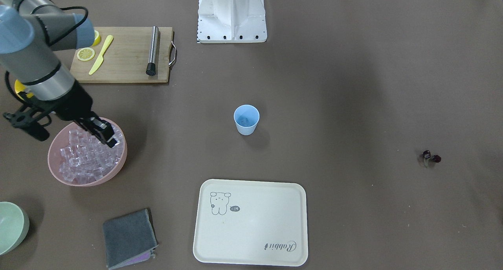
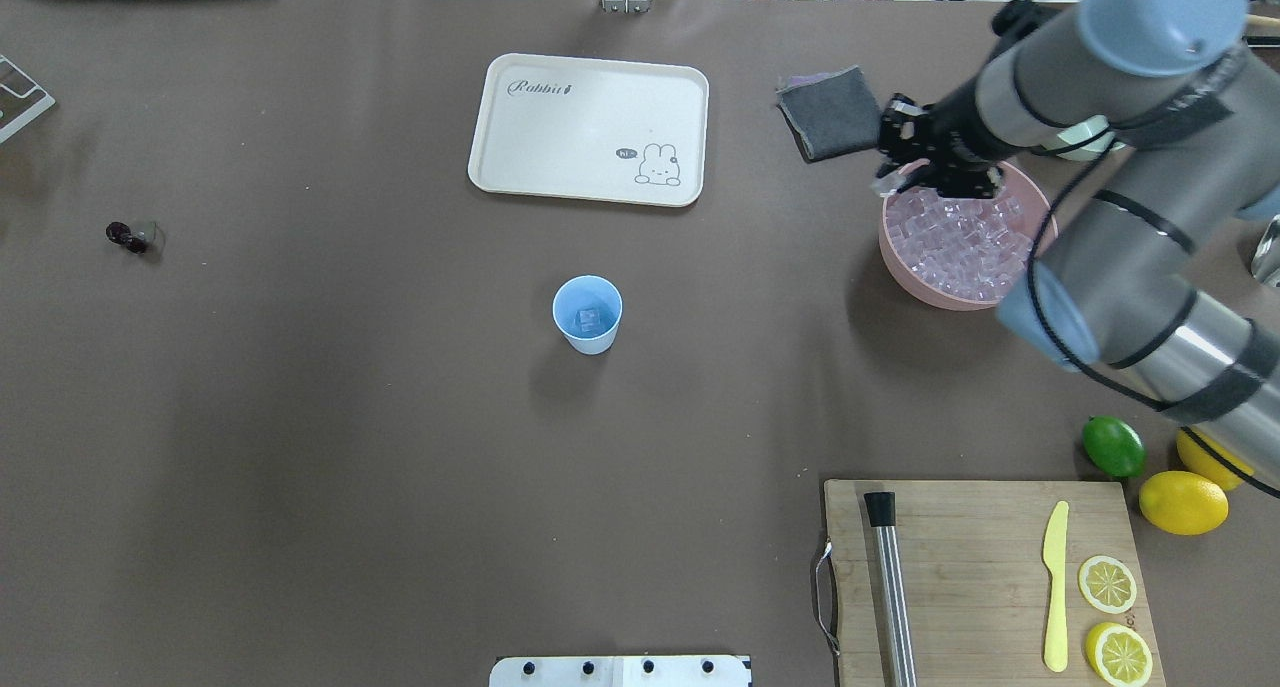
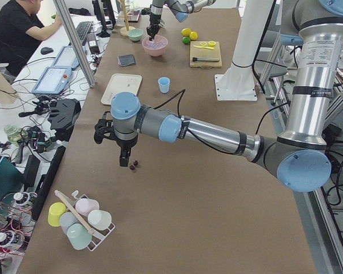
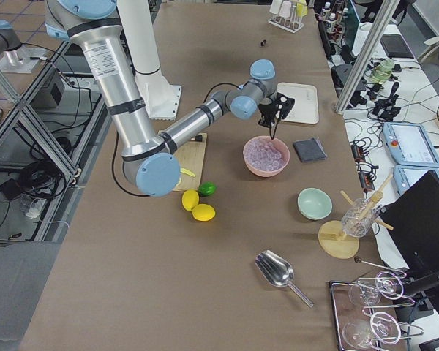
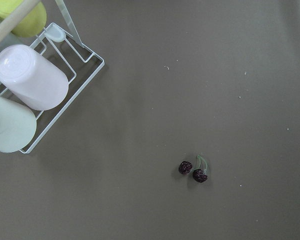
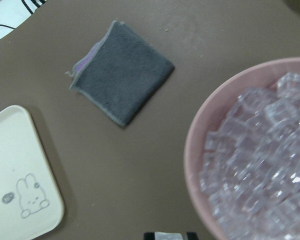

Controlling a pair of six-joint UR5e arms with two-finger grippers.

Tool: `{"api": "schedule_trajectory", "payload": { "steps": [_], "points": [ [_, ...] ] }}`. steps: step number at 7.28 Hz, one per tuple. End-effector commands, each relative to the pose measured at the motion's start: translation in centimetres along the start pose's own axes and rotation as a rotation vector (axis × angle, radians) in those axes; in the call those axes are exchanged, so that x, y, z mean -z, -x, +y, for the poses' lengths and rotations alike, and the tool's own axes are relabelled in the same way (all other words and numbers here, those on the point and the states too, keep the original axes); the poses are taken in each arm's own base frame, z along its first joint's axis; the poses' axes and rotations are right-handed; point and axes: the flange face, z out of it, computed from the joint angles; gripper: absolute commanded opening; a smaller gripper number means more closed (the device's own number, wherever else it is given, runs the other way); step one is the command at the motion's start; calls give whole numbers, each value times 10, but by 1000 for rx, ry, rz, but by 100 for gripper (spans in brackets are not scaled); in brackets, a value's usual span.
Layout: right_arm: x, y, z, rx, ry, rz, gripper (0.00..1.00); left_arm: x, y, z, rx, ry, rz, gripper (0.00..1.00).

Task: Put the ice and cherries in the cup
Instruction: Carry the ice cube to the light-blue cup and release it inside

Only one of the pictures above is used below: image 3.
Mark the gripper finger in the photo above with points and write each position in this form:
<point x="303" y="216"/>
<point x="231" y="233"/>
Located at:
<point x="150" y="32"/>
<point x="123" y="158"/>
<point x="128" y="156"/>
<point x="155" y="30"/>

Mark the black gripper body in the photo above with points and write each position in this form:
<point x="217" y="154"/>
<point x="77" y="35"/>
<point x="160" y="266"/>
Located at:
<point x="126" y="143"/>
<point x="154" y="20"/>

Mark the dark red cherries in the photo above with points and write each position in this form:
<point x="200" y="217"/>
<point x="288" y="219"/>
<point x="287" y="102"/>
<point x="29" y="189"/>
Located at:
<point x="133" y="165"/>

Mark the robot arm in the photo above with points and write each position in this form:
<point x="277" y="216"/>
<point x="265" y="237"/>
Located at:
<point x="296" y="157"/>
<point x="180" y="11"/>

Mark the pink bowl of ice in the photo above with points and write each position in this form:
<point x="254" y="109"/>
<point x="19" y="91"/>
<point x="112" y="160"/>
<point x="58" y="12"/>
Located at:
<point x="156" y="47"/>

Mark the light blue plastic cup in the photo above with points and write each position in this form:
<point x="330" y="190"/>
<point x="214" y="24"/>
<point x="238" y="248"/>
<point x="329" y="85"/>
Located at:
<point x="164" y="84"/>

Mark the pink cup on rack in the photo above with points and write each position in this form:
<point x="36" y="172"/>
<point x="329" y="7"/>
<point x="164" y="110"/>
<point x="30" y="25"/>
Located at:
<point x="84" y="206"/>

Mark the white cup on rack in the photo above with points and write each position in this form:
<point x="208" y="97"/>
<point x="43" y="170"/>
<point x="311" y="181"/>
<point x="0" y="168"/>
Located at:
<point x="99" y="219"/>

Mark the grey cup on rack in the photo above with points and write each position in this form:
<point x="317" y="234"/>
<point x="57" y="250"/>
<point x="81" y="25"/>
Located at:
<point x="67" y="220"/>

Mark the yellow cup on rack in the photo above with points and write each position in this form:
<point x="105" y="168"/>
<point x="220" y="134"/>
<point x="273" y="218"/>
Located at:
<point x="56" y="210"/>

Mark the mint cup on rack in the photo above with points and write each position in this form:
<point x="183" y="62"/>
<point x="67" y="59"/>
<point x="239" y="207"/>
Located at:
<point x="78" y="236"/>

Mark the mint green bowl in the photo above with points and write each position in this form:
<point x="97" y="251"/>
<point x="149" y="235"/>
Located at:
<point x="135" y="35"/>

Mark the wooden glass stand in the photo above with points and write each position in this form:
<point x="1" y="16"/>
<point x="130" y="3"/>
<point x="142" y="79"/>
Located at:
<point x="124" y="31"/>

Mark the yellow lemon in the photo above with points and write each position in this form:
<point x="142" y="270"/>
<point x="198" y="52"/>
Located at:
<point x="193" y="36"/>
<point x="186" y="32"/>

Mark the green lime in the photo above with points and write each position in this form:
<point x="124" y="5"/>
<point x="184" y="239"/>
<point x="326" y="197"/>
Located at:
<point x="186" y="40"/>

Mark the grey folded cloth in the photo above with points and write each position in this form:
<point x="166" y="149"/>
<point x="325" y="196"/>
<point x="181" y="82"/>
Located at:
<point x="126" y="60"/>

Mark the yellow plastic knife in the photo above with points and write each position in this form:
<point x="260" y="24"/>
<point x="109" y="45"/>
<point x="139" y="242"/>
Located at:
<point x="203" y="47"/>

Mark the steel muddler black tip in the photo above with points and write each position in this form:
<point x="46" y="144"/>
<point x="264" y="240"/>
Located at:
<point x="197" y="59"/>

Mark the wooden cutting board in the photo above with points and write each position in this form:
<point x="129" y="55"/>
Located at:
<point x="204" y="53"/>

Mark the cream rabbit tray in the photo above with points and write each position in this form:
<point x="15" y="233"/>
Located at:
<point x="121" y="83"/>

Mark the black keyboard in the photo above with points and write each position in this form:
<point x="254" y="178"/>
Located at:
<point x="82" y="30"/>

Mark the blue teach pendant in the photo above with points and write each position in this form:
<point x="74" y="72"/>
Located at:
<point x="53" y="80"/>
<point x="66" y="57"/>

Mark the person in black shirt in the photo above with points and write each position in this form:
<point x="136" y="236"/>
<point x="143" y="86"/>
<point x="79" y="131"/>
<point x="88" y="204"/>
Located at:
<point x="21" y="33"/>

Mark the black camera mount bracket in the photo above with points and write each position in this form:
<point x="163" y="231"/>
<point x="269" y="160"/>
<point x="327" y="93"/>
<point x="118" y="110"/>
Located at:
<point x="145" y="11"/>

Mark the aluminium frame post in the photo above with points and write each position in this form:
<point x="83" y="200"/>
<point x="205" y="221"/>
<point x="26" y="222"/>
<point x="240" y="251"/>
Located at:
<point x="69" y="27"/>

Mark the white wire cup rack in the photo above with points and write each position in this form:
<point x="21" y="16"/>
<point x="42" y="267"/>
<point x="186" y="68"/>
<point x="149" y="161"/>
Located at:
<point x="97" y="236"/>

